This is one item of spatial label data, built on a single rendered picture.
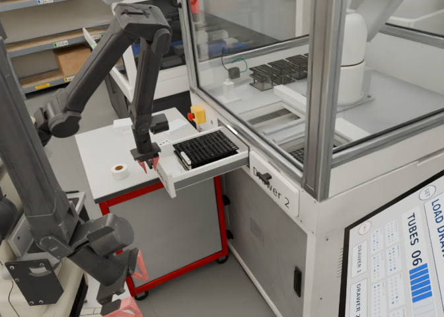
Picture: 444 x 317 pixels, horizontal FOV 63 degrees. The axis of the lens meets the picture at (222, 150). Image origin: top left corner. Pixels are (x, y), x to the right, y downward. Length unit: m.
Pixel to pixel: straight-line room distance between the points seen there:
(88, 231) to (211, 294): 1.42
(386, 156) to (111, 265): 0.86
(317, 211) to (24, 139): 0.82
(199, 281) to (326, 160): 1.29
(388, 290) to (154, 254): 1.31
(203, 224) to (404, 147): 1.05
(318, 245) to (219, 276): 0.98
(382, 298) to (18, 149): 0.69
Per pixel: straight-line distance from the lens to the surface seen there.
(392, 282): 0.80
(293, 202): 1.21
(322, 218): 1.18
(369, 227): 0.95
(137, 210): 1.68
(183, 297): 2.09
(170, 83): 2.21
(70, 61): 5.12
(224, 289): 2.08
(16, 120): 0.61
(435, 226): 0.81
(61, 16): 5.45
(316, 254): 1.30
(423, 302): 0.73
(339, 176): 1.12
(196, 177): 1.38
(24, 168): 0.65
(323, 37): 0.90
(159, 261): 1.94
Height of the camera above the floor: 1.67
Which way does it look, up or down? 32 degrees down
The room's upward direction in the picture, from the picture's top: 6 degrees counter-clockwise
